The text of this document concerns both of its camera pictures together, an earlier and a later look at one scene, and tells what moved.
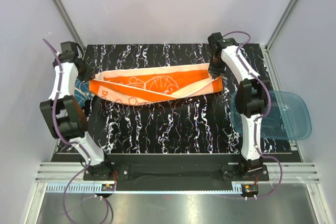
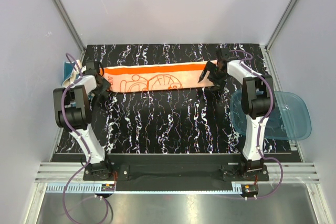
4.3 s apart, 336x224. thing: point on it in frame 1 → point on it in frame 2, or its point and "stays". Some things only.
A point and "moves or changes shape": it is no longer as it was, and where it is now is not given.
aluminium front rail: [280, 171] stays
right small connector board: [249, 190] stays
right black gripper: [213, 72] → [210, 67]
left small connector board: [107, 187] stays
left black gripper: [86, 76] → [106, 85]
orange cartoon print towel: [134, 87] moves or changes shape
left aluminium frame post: [68, 21] stays
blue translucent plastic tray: [289, 118] stays
